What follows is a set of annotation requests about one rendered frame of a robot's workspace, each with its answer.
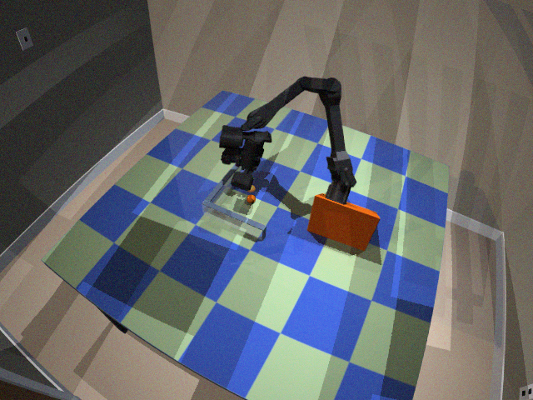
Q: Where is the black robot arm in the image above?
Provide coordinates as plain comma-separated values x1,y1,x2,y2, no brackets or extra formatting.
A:
219,77,356,205

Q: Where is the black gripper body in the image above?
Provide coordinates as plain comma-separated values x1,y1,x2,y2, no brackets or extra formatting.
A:
231,149,264,191

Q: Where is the clear l-shaped low wall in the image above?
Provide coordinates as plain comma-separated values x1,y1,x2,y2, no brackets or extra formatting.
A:
202,166,262,240

